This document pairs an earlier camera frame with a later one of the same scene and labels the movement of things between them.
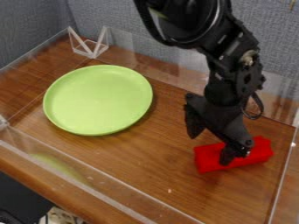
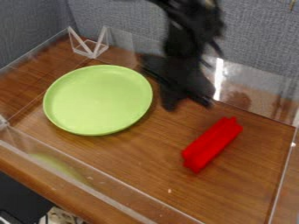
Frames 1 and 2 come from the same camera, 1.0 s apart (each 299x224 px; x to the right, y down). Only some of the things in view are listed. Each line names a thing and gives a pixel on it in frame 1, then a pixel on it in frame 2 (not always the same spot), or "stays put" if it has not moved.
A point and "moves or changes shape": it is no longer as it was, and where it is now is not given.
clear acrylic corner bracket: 89,47 stays put
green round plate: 98,100 stays put
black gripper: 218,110 → 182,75
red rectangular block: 208,156 moves or changes shape
